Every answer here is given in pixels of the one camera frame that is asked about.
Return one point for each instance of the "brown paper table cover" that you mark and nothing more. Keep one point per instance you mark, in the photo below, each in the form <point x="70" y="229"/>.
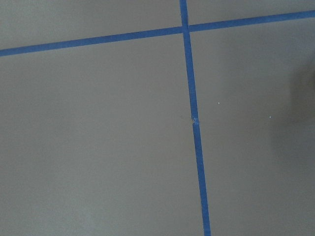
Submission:
<point x="157" y="117"/>

